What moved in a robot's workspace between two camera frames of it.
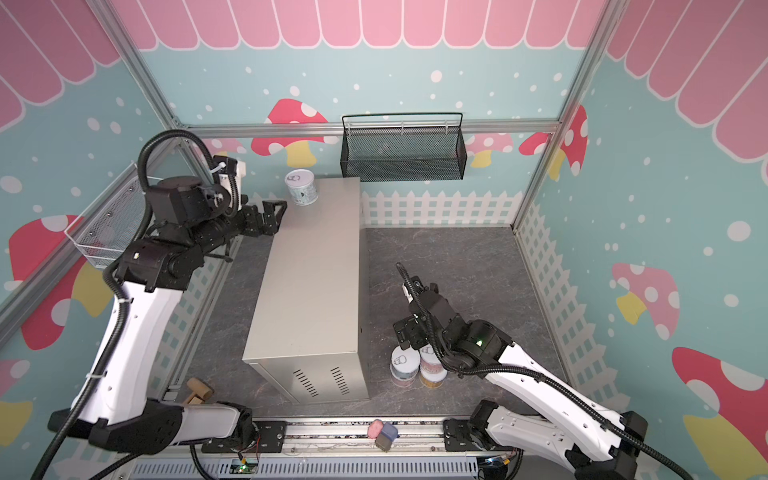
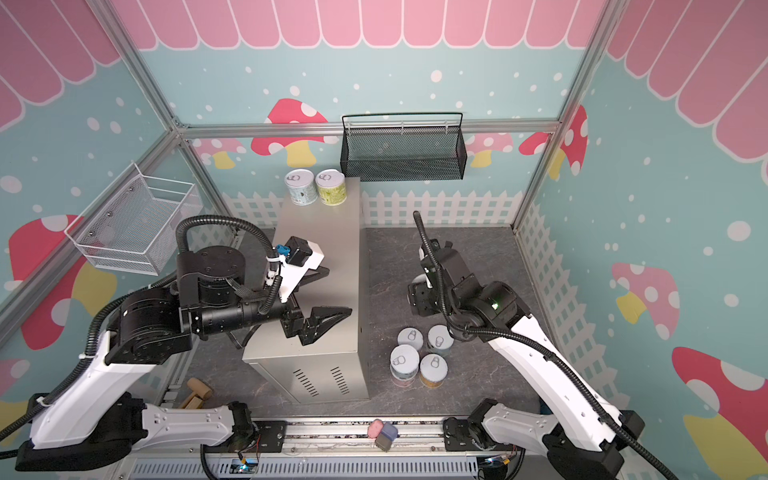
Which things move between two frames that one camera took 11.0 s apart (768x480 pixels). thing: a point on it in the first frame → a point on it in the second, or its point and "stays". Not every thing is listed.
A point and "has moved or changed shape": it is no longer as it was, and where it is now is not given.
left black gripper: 254,226 → 312,328
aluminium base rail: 428,448 stays
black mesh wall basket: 403,147 stays
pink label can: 404,366 stays
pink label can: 429,360 has moved or changed shape
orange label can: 432,372 stays
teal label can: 301,186 stays
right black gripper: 409,327 → 417,294
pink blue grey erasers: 383,433 stays
